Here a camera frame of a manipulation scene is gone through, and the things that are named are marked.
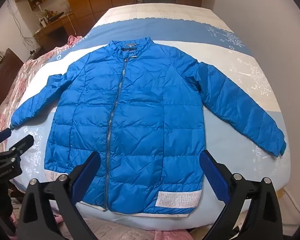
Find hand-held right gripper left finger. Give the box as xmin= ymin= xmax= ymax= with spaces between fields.
xmin=19 ymin=151 xmax=102 ymax=240

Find blue and white bed sheet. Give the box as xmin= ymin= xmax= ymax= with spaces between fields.
xmin=0 ymin=2 xmax=294 ymax=230

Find blue puffer jacket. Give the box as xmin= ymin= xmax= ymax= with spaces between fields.
xmin=10 ymin=38 xmax=287 ymax=217

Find pink fleece cloth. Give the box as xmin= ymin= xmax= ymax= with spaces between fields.
xmin=11 ymin=214 xmax=215 ymax=240

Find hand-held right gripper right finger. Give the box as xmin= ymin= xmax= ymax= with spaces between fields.
xmin=199 ymin=150 xmax=283 ymax=240

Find pink floral blanket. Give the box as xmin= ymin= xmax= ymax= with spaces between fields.
xmin=0 ymin=35 xmax=85 ymax=155

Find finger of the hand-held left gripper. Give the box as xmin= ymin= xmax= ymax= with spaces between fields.
xmin=0 ymin=129 xmax=13 ymax=155
xmin=0 ymin=134 xmax=35 ymax=161

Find wall cables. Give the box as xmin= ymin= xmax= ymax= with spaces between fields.
xmin=6 ymin=0 xmax=38 ymax=48

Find wooden desk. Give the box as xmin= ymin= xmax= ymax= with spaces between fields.
xmin=34 ymin=10 xmax=76 ymax=48

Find dark wooden headboard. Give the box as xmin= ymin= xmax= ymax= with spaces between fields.
xmin=0 ymin=47 xmax=24 ymax=130

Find white cord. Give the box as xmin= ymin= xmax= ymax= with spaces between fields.
xmin=282 ymin=186 xmax=300 ymax=221

